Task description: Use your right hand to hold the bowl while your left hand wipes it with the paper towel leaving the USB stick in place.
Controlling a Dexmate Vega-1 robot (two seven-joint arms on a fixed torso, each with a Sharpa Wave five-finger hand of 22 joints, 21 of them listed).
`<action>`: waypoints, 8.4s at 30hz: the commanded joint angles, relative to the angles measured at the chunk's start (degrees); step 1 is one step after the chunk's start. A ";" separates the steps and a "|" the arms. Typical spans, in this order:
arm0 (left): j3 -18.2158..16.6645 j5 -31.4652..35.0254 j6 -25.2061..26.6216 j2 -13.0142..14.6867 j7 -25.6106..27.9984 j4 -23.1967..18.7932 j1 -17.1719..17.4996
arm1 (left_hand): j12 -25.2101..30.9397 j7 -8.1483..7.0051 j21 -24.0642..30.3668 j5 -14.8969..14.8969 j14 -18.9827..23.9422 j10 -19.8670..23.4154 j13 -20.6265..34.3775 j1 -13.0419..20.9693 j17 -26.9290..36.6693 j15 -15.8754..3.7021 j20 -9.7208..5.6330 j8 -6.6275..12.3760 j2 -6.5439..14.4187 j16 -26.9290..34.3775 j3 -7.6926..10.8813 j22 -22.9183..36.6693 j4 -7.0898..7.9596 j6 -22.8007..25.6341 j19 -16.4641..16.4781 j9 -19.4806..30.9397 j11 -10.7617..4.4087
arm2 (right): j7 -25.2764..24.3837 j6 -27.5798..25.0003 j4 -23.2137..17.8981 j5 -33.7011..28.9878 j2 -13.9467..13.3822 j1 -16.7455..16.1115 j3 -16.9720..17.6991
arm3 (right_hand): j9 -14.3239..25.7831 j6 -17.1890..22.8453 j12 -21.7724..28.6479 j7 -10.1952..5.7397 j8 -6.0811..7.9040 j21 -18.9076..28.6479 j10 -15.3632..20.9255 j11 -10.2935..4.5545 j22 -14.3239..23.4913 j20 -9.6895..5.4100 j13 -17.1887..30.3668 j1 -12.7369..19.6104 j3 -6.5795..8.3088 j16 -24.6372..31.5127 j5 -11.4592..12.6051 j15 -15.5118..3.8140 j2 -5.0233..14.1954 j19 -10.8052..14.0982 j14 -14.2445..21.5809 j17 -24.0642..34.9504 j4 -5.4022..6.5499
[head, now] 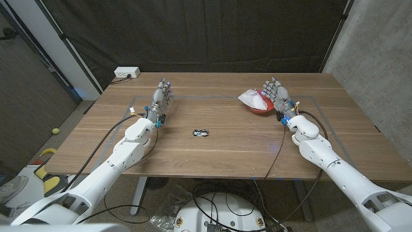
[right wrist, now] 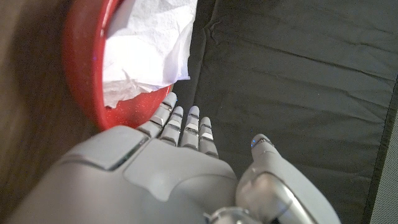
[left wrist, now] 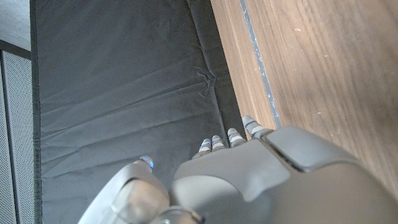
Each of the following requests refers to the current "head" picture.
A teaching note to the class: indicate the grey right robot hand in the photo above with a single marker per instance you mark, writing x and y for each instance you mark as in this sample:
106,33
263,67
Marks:
281,98

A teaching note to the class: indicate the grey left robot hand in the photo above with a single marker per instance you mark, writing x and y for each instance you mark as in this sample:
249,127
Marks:
159,100

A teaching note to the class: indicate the red bowl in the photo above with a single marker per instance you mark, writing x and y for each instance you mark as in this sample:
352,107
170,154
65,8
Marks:
262,111

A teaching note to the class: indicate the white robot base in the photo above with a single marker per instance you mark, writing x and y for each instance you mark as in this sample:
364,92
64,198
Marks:
222,209

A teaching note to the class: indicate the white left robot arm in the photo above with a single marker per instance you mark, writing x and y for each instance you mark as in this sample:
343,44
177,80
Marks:
106,174

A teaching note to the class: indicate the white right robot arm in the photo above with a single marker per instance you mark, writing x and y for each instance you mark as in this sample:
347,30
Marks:
338,174

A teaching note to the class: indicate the white power strip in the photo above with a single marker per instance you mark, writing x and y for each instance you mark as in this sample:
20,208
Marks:
127,72

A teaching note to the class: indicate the black backdrop curtain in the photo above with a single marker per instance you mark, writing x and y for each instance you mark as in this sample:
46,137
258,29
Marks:
193,32

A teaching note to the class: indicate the black round floor object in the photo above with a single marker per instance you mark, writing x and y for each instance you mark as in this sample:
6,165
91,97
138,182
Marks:
157,183

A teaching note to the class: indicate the black backdrop stand pole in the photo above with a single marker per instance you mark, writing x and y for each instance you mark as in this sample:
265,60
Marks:
69,48
336,33

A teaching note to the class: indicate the white table leg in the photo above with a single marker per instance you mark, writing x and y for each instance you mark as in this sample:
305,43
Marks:
139,193

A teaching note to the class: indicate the grey table leg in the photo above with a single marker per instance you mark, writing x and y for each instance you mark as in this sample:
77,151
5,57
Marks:
303,199

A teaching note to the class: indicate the yellow-green tennis ball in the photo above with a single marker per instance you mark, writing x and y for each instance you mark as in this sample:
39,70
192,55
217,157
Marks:
56,131

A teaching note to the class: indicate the clear plastic bag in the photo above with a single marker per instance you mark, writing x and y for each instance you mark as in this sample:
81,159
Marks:
167,209

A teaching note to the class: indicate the white floor board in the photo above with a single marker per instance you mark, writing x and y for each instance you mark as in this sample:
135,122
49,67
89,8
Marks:
29,196

